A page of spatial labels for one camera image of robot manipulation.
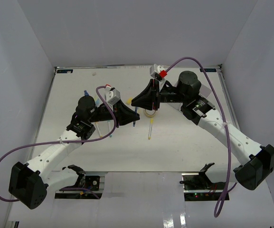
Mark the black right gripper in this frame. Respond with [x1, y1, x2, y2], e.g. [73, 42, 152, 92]
[131, 79, 188, 111]

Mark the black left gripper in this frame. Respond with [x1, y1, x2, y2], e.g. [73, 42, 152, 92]
[89, 99, 140, 128]

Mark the blue pen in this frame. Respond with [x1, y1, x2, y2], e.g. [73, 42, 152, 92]
[132, 107, 138, 127]

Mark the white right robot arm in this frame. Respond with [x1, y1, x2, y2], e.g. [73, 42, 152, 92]
[132, 71, 274, 190]

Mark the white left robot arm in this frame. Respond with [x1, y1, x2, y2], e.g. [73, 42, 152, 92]
[9, 95, 140, 209]

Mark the teal tipped white pen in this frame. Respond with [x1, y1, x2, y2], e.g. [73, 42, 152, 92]
[107, 121, 113, 138]

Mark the yellow tipped white pen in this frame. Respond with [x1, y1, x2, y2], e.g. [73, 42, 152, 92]
[148, 118, 153, 140]

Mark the orange tipped white pen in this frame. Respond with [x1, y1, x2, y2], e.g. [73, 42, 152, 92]
[97, 126, 103, 138]

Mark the white divided organizer box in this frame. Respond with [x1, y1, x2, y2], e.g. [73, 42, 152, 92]
[199, 85, 212, 98]

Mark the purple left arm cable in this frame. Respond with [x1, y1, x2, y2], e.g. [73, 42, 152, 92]
[0, 86, 117, 202]

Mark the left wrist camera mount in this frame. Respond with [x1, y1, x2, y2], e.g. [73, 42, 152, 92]
[104, 84, 121, 106]

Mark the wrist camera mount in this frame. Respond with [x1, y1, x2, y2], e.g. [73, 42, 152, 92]
[150, 64, 167, 82]
[104, 84, 121, 106]

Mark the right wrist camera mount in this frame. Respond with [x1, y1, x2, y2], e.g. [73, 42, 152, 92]
[150, 64, 167, 82]

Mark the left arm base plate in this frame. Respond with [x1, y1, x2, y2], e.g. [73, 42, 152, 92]
[55, 176, 104, 200]

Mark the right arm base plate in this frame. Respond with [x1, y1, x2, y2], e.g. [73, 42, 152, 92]
[179, 162, 225, 202]

